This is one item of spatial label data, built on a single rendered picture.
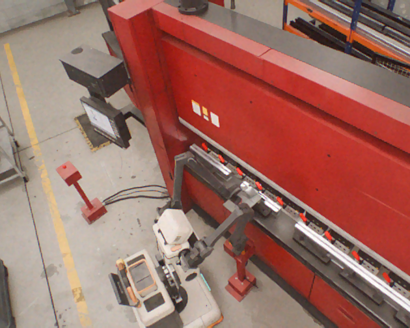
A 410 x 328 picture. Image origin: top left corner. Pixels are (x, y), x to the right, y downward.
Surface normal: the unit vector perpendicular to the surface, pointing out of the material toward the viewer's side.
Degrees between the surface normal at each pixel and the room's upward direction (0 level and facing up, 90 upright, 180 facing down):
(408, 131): 90
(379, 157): 90
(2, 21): 90
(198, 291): 0
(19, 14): 90
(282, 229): 0
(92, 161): 0
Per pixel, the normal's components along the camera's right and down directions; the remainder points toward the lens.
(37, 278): -0.12, -0.65
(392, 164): -0.73, 0.57
